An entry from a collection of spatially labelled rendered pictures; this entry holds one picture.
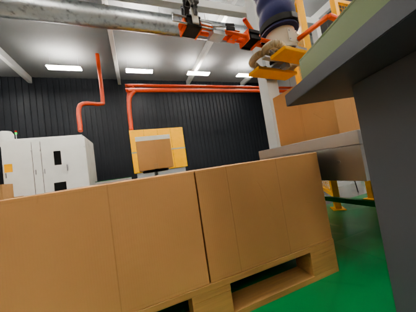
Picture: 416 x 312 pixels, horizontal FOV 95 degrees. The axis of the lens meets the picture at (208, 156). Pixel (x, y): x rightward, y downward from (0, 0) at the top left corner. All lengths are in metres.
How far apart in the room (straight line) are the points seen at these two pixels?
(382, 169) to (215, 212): 0.49
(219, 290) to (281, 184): 0.47
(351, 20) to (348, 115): 0.71
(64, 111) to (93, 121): 1.40
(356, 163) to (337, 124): 0.23
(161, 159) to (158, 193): 1.69
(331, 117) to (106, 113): 11.47
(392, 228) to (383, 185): 0.10
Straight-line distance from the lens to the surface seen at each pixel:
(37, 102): 12.84
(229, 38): 1.16
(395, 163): 0.60
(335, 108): 1.14
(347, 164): 1.02
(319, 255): 1.06
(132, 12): 6.88
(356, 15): 0.55
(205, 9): 3.93
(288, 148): 1.23
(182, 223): 0.70
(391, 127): 0.59
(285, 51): 1.17
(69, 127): 12.08
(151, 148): 2.36
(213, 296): 0.82
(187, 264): 0.75
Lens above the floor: 0.55
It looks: 3 degrees up
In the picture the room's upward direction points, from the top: 9 degrees counter-clockwise
